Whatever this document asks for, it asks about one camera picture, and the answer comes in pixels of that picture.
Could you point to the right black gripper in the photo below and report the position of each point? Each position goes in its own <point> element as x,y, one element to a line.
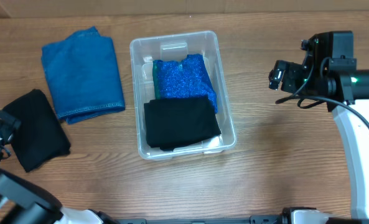
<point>297,73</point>

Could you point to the blue sequin glitter cloth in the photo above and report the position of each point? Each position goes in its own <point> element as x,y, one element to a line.
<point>187,78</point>

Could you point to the black cloth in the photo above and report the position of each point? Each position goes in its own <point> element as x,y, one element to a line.
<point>40,136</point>
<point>179,122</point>

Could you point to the blue denim cloth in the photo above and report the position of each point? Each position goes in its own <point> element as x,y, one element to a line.
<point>83,76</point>

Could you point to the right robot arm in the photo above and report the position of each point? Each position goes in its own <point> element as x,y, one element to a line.
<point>329,74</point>

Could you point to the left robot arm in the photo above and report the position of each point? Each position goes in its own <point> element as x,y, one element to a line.
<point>33,204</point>

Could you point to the clear plastic storage bin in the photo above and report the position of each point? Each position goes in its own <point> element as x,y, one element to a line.
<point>176,47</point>

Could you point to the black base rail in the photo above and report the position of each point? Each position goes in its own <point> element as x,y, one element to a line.
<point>254,219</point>

